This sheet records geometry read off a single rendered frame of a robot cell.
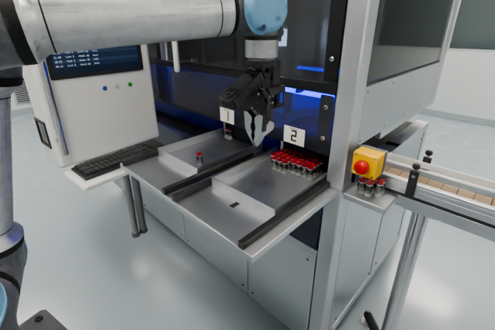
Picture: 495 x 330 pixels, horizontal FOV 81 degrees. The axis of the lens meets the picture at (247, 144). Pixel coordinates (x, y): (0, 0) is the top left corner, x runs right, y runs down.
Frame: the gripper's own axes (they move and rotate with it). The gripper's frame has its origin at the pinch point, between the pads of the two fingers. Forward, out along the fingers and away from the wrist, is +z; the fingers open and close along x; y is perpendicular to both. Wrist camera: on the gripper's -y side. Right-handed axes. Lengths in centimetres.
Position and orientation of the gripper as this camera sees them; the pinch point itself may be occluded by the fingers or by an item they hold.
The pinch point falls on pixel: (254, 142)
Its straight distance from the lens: 72.6
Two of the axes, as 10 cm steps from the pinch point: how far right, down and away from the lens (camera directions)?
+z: 0.0, 9.2, 3.8
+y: 7.0, -2.7, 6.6
